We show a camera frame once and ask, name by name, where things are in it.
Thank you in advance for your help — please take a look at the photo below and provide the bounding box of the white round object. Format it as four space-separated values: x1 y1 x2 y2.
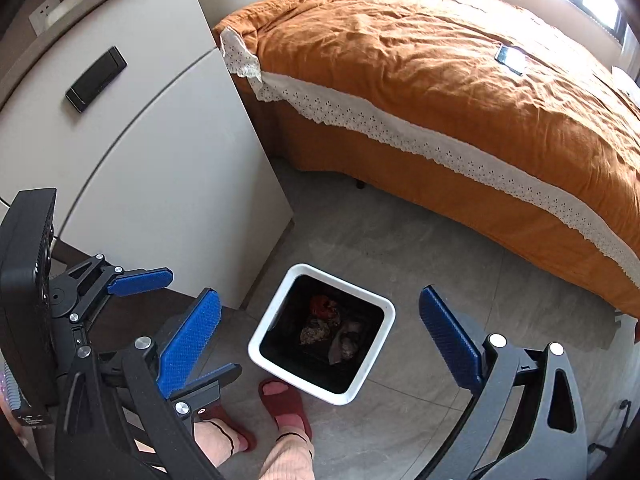
50 0 91 23

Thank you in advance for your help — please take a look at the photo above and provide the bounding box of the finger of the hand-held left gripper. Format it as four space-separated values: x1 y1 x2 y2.
167 363 244 426
50 254 174 328

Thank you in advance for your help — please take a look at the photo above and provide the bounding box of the brown crumpled paper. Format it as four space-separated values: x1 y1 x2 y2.
299 319 337 346

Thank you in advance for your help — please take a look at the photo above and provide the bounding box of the person's left leg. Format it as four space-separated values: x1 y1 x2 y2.
135 405 251 471

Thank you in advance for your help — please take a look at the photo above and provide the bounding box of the white lace bed trim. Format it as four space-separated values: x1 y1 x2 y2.
220 27 640 281

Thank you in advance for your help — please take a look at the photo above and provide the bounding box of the white wall socket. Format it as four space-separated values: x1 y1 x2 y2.
29 0 57 36

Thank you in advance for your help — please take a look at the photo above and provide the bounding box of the smartphone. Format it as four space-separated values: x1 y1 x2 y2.
494 44 529 77

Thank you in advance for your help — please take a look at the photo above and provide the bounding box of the white nightstand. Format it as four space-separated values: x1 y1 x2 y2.
0 0 295 311

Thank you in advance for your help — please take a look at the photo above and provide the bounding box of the red crumpled wrapper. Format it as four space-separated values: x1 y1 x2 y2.
309 295 341 320

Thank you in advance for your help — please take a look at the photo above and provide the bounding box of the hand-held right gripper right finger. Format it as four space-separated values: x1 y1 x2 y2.
415 285 588 480

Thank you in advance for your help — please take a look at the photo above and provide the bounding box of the bed with orange duvet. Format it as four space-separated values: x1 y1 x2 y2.
212 0 640 318

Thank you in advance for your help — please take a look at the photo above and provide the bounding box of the right foot red slipper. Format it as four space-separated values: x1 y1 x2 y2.
260 381 316 480

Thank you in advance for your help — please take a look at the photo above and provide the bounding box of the grey crumpled scrap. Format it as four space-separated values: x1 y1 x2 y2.
327 321 370 365

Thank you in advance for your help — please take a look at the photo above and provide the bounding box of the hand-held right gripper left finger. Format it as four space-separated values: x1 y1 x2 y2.
54 288 223 480

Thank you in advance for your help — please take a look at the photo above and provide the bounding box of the black drawer handle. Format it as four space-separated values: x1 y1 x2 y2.
65 46 128 114

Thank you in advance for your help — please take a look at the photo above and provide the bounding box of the white square trash bin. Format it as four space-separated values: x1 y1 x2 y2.
248 263 397 406

